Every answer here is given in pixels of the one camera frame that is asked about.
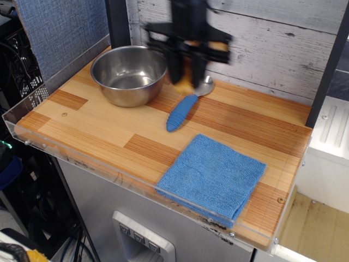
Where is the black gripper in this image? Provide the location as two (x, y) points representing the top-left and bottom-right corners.
(145, 1), (232, 88)

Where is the tan toy drumstick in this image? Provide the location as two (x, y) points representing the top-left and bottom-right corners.
(173, 41), (230, 95)

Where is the blue folded towel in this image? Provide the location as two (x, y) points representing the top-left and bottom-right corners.
(156, 134), (267, 228)

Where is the stainless steel bowl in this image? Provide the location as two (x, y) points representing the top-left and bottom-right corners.
(91, 46), (167, 108)

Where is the blue fabric panel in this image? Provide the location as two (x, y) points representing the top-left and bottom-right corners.
(14, 1), (109, 81)

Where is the black plastic crate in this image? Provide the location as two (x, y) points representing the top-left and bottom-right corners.
(2, 29), (43, 97)

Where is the stainless steel cabinet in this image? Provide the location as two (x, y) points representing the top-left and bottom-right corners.
(58, 160), (255, 261)

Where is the white plastic unit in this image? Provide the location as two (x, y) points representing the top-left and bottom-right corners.
(295, 96), (348, 213)

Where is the yellow toy bottom left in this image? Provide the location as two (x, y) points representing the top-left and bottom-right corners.
(26, 249), (50, 262)

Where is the blue handled metal spoon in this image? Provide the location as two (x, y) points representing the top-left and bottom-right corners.
(166, 76), (214, 132)

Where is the black vertical post left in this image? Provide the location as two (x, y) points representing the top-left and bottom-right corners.
(105, 0), (131, 49)

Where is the black vertical post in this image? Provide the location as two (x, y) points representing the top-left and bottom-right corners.
(105, 0), (131, 49)
(305, 1), (348, 128)

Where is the clear acrylic guard rail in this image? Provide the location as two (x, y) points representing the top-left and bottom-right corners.
(1, 35), (313, 257)

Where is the black vertical post right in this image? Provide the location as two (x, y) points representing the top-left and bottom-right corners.
(305, 1), (348, 128)

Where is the black braided cable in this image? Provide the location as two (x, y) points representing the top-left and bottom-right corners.
(0, 242), (29, 262)

